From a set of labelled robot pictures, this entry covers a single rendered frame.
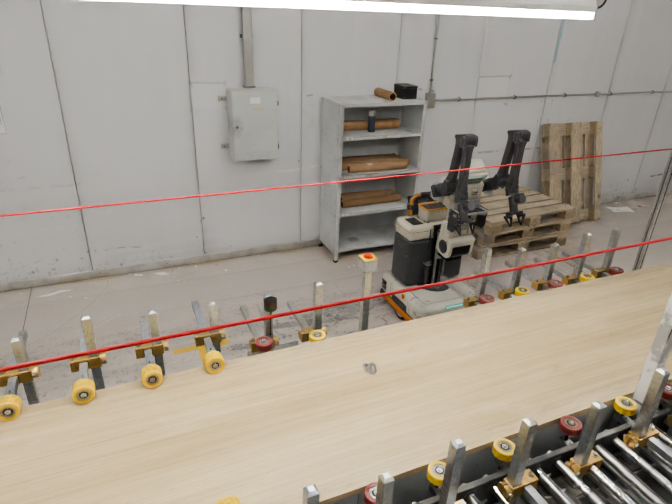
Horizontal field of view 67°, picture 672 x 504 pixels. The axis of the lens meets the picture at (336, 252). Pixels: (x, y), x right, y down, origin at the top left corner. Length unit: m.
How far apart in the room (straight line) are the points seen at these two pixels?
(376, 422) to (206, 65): 3.47
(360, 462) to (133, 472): 0.76
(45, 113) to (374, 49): 2.89
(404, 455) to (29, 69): 3.85
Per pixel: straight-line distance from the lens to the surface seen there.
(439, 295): 4.12
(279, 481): 1.83
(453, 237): 3.85
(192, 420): 2.06
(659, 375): 2.23
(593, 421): 2.07
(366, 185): 5.43
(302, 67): 4.90
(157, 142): 4.73
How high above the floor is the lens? 2.31
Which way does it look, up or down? 26 degrees down
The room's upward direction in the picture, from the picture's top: 2 degrees clockwise
